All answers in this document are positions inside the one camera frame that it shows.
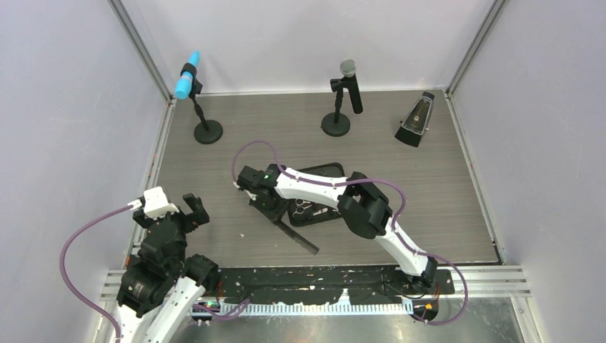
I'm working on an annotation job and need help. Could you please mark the silver thinning scissors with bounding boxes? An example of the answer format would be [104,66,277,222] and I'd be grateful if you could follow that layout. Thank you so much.
[289,199,329,219]

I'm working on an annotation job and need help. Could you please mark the black zipper tool case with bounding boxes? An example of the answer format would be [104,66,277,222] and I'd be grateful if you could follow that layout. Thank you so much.
[287,162,345,227]

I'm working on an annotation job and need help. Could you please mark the black comb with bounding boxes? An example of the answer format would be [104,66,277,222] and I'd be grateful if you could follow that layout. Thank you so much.
[274,220,319,255]

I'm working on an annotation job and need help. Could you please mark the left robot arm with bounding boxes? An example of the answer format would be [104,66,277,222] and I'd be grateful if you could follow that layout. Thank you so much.
[116,187,220,342]

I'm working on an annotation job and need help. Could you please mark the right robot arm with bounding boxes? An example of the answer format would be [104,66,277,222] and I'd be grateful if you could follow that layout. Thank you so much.
[234,164,437,294]

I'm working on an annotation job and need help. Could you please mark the left black microphone stand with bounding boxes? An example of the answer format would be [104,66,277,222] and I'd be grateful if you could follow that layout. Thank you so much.
[181,63,224,144]

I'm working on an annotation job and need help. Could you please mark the black microphone stand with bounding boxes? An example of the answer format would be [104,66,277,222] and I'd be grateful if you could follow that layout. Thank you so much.
[321,79,351,137]
[181,63,224,144]

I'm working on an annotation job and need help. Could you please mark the right black microphone stand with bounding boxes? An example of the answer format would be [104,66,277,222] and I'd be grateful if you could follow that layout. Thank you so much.
[321,79,351,137]

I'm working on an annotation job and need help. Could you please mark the blue microphone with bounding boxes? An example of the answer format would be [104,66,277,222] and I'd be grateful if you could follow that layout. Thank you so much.
[174,51,200,99]

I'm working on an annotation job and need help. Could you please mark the black grey microphone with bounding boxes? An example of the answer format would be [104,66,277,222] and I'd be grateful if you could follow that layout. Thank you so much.
[339,59,363,114]

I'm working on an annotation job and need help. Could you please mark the black metronome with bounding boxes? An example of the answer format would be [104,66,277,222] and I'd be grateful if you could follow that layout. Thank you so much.
[394,91,434,147]

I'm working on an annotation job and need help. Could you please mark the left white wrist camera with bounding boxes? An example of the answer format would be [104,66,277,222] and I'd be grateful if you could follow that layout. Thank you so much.
[127,187,180,219]

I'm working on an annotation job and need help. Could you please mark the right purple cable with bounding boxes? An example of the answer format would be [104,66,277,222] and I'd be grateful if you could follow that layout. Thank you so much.
[231,139,470,327]

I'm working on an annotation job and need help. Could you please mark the purple cable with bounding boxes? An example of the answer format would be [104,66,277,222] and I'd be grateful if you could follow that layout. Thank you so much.
[231,139,470,327]
[59,204,138,343]

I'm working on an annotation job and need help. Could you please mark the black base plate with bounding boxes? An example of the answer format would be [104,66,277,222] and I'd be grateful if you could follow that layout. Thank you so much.
[203,265,455,305]

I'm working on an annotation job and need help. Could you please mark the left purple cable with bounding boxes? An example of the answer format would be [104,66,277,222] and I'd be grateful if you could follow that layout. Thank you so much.
[59,204,138,343]

